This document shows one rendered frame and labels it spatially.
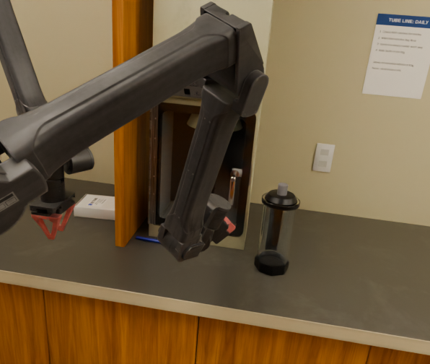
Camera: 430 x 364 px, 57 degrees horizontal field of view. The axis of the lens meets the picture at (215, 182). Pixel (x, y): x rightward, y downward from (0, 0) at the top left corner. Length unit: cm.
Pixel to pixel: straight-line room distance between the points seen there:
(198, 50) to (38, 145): 22
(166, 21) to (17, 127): 77
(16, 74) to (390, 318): 107
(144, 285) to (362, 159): 98
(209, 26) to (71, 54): 126
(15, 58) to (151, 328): 77
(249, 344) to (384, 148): 92
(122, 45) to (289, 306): 81
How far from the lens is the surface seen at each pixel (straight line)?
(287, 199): 110
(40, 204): 99
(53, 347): 137
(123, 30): 111
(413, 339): 113
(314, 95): 157
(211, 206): 81
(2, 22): 102
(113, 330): 123
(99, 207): 146
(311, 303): 112
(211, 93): 62
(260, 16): 112
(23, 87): 98
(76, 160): 99
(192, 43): 51
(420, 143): 169
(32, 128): 44
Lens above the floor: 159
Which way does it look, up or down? 21 degrees down
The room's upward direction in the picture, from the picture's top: 5 degrees clockwise
